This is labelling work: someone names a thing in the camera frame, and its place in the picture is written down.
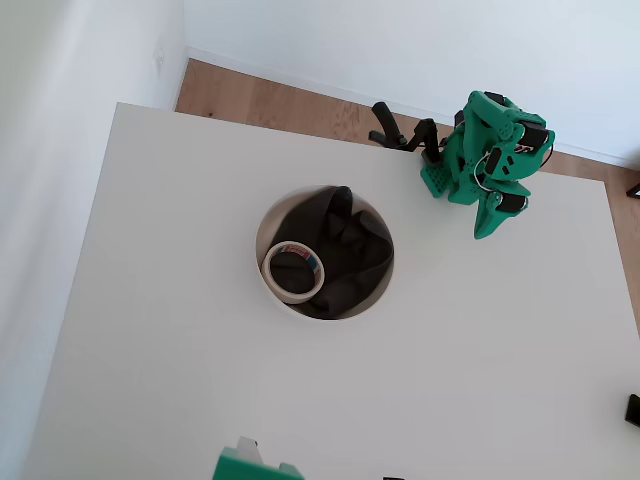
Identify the white masking tape roll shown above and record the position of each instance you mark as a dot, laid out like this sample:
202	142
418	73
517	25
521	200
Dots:
299	249

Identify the white round bowl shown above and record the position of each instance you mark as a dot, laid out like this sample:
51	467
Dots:
272	212

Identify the black table clamp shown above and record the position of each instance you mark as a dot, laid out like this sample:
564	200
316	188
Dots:
392	127

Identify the black crumpled cloth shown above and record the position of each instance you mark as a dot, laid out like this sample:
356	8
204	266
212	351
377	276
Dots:
360	250

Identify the black frame corner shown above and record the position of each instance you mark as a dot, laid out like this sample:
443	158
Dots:
635	191

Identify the small black block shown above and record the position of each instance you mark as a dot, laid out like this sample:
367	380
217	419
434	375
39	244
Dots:
634	410

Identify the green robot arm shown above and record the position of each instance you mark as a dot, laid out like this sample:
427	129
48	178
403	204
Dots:
462	150

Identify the green gripper black motor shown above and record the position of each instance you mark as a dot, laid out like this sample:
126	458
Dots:
504	210

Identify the green printed stand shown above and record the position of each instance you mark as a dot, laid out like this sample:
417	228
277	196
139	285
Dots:
240	465

